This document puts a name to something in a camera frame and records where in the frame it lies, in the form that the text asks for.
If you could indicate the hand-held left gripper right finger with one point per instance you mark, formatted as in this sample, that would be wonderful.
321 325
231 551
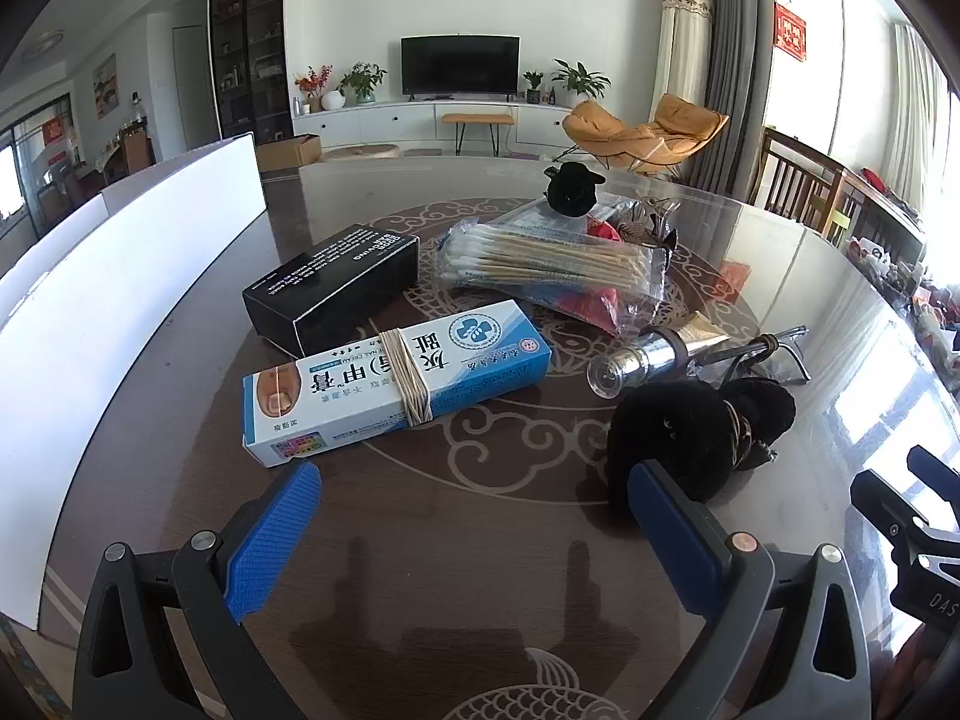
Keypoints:
675 532

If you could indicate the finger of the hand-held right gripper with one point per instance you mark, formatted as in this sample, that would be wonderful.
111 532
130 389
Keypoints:
937 474
892 514

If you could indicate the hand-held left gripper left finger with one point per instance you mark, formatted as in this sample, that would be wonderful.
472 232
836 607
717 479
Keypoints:
274 532

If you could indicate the black fluffy beaded hair scrunchie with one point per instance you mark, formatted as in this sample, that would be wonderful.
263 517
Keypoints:
667 435

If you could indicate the blue white medicine box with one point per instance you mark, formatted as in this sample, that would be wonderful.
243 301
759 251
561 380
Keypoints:
352 397

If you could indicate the gold tube with silver cap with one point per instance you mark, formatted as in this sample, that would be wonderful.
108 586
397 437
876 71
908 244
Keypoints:
645 364

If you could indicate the red packet bundle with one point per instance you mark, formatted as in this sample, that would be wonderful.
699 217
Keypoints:
592 307

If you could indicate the black cardboard box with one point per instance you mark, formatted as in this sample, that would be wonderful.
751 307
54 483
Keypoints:
330 285

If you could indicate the white storage box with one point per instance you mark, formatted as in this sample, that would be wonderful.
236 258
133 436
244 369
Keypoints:
112 315

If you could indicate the cotton swab packet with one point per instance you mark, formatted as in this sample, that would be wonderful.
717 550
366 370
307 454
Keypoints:
540 259

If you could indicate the brown patterned glass desktop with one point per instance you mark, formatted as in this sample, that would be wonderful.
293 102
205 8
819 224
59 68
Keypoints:
487 540

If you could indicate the person's right hand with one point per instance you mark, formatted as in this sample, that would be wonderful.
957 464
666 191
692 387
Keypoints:
919 660

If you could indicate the pile of bags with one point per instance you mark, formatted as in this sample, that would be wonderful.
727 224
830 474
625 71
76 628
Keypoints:
915 292

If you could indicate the tan rubber band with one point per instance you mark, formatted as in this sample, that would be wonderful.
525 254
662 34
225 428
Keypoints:
409 382

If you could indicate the patterned fabric hair bow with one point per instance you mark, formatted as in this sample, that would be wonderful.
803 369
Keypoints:
649 225

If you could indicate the clear plastic packet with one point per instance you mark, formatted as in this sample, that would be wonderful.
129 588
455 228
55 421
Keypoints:
525 216

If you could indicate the black velvet hair scrunchie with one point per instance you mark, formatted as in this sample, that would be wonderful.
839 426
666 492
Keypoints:
574 191

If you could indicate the white sheer curtain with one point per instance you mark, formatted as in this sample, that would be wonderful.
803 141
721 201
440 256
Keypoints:
915 112

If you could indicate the brown cardboard box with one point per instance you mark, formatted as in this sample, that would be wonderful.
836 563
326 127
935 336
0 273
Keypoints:
289 152

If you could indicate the beige round cushion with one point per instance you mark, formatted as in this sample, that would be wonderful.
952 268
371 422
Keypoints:
361 152

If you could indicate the orange lounge chair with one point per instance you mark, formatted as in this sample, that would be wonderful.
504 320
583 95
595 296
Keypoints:
622 139

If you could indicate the small grey floor mat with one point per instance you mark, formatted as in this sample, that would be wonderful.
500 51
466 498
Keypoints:
424 153

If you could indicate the white television cabinet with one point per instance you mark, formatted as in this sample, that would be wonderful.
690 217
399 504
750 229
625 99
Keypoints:
375 124

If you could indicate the white round vase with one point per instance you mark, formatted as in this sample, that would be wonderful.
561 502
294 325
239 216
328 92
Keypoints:
332 100

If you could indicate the grey curtain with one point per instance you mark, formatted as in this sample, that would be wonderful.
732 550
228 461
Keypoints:
731 75

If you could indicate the red flower arrangement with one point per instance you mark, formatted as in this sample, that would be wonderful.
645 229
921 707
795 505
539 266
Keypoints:
311 82

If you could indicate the white interior door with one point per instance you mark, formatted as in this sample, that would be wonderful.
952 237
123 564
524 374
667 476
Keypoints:
189 86

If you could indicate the red window decoration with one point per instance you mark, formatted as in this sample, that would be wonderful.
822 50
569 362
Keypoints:
55 131

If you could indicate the wooden stool with metal legs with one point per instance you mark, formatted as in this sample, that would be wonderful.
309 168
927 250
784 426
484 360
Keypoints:
477 118

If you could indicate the green plant in teal pot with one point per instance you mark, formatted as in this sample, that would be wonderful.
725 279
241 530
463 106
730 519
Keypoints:
364 82

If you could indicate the large leafy potted plant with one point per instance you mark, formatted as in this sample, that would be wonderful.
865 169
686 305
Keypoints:
579 82

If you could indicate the small green potted plant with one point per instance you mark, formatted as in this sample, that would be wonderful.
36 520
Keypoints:
533 82

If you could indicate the covered standing air conditioner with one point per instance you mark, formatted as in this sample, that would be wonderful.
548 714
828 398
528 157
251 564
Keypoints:
679 45

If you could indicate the dark glass display cabinet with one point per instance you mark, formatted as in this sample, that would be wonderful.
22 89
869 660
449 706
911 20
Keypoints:
247 45

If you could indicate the black flat television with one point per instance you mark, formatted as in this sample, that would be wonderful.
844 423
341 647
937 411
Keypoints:
459 66

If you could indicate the round ceiling lamp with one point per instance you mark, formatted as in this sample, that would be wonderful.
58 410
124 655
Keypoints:
43 45

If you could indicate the red wall decoration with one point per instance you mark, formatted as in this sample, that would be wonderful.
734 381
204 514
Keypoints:
791 31

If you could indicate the framed wall painting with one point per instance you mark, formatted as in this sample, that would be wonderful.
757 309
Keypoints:
105 86

